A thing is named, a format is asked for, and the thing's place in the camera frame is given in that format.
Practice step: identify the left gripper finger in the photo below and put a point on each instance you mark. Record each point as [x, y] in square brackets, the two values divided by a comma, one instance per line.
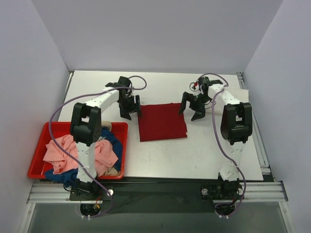
[137, 105]
[125, 114]

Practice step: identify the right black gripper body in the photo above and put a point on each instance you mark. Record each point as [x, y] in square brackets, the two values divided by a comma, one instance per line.
[194, 104]

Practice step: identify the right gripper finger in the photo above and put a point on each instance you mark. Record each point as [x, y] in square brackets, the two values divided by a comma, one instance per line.
[186, 97]
[197, 115]

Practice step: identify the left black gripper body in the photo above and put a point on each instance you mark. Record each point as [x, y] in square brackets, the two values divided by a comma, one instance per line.
[129, 105]

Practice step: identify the dark red t-shirt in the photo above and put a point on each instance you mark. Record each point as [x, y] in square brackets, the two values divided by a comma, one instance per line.
[161, 122]

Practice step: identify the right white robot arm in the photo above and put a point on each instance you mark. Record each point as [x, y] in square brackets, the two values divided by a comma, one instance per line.
[232, 126]

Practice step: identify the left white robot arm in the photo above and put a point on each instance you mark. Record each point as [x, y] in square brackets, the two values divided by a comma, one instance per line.
[86, 127]

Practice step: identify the beige t-shirt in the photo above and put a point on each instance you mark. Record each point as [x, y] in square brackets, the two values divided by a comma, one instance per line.
[112, 171]

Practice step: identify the pink t-shirt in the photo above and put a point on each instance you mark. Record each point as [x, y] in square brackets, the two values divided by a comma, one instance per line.
[60, 153]

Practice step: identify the navy blue t-shirt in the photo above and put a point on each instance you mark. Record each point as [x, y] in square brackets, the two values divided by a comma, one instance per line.
[116, 143]

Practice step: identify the red plastic bin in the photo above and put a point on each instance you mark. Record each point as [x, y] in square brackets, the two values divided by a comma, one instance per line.
[38, 167]

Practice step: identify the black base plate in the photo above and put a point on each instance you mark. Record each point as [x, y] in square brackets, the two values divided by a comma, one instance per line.
[160, 196]

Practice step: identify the aluminium frame rail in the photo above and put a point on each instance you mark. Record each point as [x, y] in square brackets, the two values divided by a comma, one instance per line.
[265, 192]

